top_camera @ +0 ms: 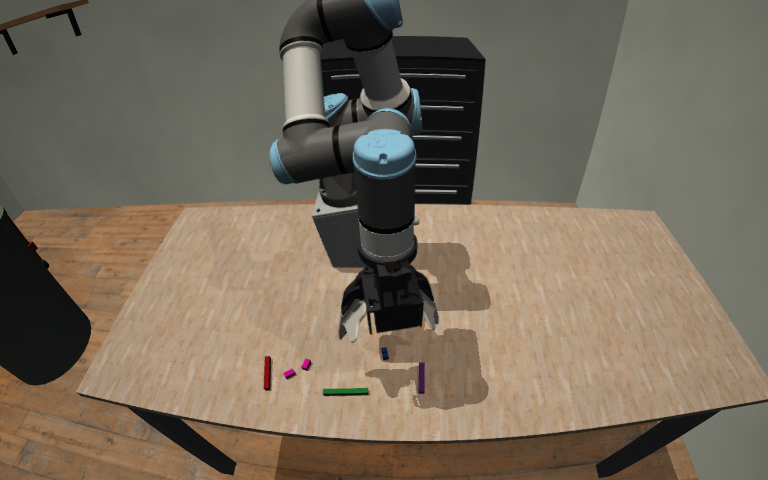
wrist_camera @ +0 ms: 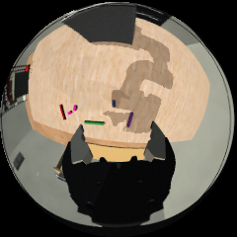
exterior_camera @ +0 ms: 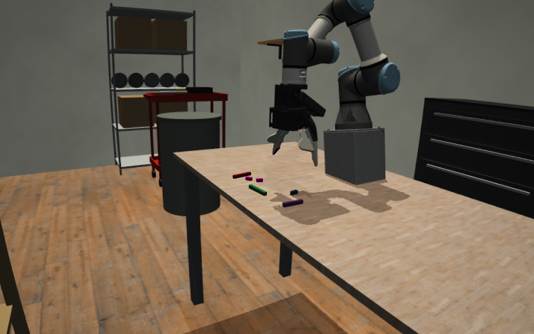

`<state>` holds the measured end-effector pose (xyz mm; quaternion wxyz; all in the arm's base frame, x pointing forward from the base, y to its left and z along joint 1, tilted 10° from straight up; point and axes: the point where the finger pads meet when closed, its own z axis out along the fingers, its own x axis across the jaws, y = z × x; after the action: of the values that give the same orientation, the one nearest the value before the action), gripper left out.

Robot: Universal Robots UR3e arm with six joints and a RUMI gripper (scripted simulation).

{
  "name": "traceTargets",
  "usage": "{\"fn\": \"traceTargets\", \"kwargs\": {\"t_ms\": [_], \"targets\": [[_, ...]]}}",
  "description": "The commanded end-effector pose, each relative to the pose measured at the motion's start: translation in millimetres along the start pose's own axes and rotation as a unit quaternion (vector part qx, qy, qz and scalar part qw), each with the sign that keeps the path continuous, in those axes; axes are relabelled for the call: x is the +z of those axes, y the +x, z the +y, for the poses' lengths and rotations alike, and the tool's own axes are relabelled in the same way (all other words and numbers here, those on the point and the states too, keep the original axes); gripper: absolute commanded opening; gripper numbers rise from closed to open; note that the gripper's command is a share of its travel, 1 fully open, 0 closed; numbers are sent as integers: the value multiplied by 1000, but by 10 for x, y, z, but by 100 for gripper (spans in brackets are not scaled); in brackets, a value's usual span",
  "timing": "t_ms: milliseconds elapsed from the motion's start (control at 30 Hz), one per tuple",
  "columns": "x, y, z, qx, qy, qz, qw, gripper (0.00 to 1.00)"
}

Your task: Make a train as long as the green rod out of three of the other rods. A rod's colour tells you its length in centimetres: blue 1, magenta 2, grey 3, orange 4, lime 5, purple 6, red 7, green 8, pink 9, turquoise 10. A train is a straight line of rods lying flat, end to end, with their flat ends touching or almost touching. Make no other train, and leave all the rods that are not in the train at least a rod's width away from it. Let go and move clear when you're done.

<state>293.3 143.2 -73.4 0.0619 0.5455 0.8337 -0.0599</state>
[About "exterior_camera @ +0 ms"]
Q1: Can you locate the green rod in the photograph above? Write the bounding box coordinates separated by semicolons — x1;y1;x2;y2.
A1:
249;184;267;196

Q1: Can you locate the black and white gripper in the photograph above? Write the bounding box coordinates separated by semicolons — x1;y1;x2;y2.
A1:
267;83;318;166

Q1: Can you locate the purple rod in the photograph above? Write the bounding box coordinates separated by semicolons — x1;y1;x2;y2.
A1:
282;199;303;207

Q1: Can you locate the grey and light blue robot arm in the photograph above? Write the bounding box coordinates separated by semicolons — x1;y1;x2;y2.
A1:
282;0;401;130

